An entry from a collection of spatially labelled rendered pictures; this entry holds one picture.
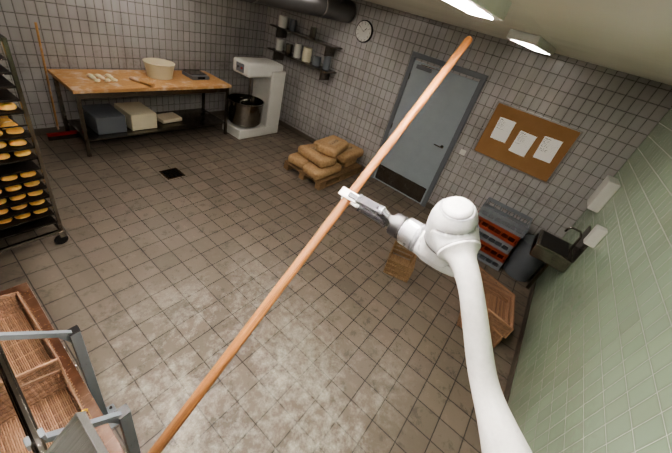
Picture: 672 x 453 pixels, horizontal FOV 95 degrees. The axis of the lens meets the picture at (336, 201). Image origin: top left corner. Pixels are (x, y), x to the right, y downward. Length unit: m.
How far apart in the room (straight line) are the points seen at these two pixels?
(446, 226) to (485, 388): 0.36
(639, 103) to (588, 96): 0.46
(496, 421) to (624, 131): 4.26
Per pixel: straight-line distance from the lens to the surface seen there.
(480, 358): 0.82
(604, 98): 4.78
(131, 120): 5.42
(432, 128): 5.09
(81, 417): 1.34
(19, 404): 1.57
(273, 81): 6.08
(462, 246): 0.75
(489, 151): 4.92
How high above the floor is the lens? 2.48
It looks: 32 degrees down
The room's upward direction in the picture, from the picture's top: 16 degrees clockwise
